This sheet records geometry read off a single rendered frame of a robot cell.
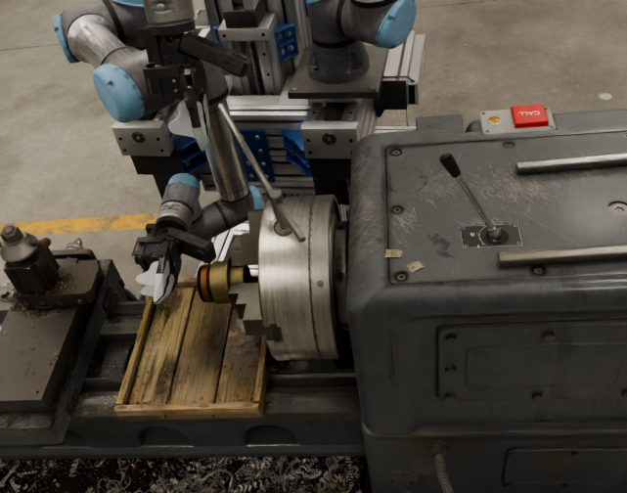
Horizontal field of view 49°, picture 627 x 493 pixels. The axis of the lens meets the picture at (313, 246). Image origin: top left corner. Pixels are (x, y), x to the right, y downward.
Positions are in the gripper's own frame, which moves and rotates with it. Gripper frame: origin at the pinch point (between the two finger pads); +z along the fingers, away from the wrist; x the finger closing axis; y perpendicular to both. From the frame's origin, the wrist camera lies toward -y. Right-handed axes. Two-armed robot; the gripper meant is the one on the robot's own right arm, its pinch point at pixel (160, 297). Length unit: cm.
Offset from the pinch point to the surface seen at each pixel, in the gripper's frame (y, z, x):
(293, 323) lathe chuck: -28.1, 11.5, 5.6
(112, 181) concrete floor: 95, -175, -110
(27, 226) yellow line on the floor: 129, -144, -111
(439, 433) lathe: -53, 18, -20
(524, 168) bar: -69, -9, 21
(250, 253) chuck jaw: -18.4, -5.3, 6.1
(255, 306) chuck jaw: -20.4, 6.2, 4.0
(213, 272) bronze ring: -11.2, -2.3, 4.3
